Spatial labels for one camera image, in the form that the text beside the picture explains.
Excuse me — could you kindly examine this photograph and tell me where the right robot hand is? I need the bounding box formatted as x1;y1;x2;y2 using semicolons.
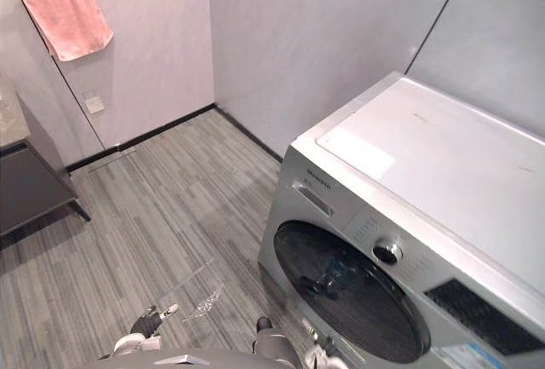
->
301;317;342;369

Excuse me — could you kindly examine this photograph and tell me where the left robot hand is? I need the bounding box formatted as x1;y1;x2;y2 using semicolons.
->
129;303;181;339

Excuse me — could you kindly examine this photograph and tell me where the round dark glass washer door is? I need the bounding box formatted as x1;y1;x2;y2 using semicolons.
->
272;219;433;366

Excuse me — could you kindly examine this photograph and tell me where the teal garment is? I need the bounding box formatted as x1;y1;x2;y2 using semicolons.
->
322;257;355;285

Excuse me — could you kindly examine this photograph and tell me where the silver front-load washing machine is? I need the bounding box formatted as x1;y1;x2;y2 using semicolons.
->
256;71;545;369

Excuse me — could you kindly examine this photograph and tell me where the grey robot torso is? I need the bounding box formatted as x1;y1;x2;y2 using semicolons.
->
96;346;299;369

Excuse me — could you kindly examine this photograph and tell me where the clear plastic piece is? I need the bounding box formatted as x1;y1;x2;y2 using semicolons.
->
158;257;227;324

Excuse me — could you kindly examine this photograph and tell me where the dark grey vanity cabinet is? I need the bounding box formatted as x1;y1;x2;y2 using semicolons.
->
0;74;93;251

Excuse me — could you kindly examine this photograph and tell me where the pink towel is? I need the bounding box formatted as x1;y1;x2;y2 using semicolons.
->
5;0;115;63

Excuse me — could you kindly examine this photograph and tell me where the white wall socket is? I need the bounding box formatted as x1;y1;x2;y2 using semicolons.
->
82;92;106;115

